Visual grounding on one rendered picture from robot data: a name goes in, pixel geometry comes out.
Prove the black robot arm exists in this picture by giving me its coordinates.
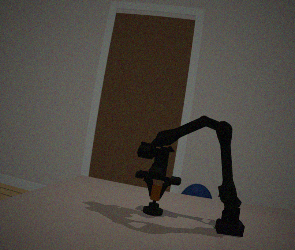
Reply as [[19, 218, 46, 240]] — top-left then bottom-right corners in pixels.
[[137, 115, 242, 225]]

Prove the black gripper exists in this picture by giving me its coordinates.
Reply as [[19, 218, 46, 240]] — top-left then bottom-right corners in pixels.
[[135, 160, 181, 198]]

